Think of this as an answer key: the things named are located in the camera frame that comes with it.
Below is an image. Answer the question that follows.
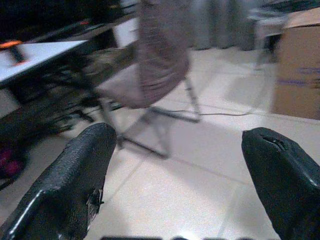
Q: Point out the white folding table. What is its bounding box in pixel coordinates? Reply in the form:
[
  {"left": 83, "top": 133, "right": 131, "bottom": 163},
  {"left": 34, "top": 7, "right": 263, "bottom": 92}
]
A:
[{"left": 0, "top": 38, "right": 118, "bottom": 141}]

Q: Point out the grey fabric folding chair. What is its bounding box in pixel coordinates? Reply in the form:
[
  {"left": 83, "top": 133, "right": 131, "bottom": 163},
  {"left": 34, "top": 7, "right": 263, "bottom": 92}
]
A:
[{"left": 84, "top": 0, "right": 202, "bottom": 159}]

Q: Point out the grey curtain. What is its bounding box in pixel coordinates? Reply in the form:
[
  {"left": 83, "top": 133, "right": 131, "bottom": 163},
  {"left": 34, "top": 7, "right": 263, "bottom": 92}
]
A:
[{"left": 186, "top": 0, "right": 258, "bottom": 51}]

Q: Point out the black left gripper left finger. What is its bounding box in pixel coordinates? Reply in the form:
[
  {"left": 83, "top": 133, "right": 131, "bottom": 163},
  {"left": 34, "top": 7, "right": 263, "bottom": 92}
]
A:
[{"left": 0, "top": 122, "right": 118, "bottom": 240}]

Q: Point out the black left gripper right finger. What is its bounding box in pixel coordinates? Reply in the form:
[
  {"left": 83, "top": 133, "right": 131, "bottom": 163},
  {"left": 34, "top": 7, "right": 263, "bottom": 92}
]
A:
[{"left": 241, "top": 127, "right": 320, "bottom": 240}]

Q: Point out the black orange tool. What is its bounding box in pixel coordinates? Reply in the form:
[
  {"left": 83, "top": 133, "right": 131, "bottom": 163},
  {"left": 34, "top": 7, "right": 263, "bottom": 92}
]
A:
[{"left": 0, "top": 41, "right": 28, "bottom": 66}]

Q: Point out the brown cardboard box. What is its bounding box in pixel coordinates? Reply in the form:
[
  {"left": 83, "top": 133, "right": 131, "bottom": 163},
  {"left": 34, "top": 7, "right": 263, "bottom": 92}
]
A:
[{"left": 271, "top": 7, "right": 320, "bottom": 121}]

